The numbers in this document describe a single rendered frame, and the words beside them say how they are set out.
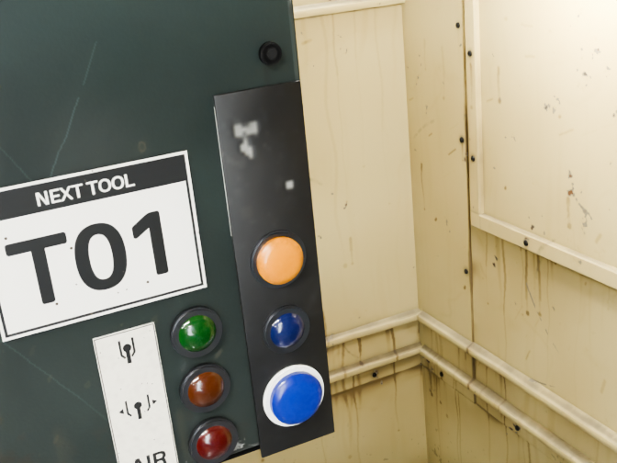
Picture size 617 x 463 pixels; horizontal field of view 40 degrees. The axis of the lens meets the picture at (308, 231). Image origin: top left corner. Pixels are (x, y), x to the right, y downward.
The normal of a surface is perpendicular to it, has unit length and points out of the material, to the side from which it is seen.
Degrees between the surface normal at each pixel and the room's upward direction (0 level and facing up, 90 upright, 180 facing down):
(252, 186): 90
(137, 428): 90
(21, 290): 90
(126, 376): 90
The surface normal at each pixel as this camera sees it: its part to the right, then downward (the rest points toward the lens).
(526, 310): -0.88, 0.22
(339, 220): 0.44, 0.27
